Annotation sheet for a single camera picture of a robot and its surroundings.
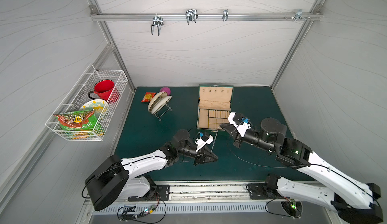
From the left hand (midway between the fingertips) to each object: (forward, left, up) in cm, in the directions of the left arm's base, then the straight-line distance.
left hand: (216, 161), depth 66 cm
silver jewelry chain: (+5, +2, +7) cm, 9 cm away
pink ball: (+57, +34, -13) cm, 68 cm away
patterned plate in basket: (+18, +53, +15) cm, 58 cm away
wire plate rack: (+34, +37, -13) cm, 52 cm away
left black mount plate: (-10, +27, -18) cm, 34 cm away
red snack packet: (+53, +48, -17) cm, 73 cm away
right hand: (+10, -2, +17) cm, 20 cm away
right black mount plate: (-8, -23, -18) cm, 30 cm away
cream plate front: (+35, +29, -1) cm, 46 cm away
